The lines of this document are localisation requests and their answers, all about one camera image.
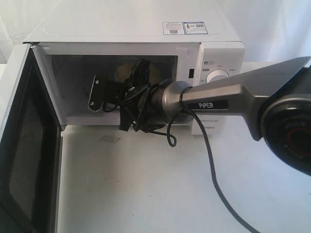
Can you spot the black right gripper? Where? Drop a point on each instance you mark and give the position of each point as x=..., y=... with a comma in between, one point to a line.
x=141, y=108

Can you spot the white microwave oven body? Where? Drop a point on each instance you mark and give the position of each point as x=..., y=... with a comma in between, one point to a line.
x=71, y=49

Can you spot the white ceramic bowl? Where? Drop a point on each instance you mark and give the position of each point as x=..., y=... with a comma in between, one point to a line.
x=123, y=72

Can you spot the right blue info sticker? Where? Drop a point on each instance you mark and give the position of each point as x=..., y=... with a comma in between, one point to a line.
x=195, y=28

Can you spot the upper white microwave knob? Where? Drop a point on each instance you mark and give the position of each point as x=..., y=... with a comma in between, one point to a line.
x=216, y=75

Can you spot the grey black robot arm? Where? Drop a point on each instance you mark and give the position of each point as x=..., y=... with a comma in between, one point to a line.
x=274, y=101

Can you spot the white microwave door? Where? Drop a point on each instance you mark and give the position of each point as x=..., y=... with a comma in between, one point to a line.
x=30, y=148

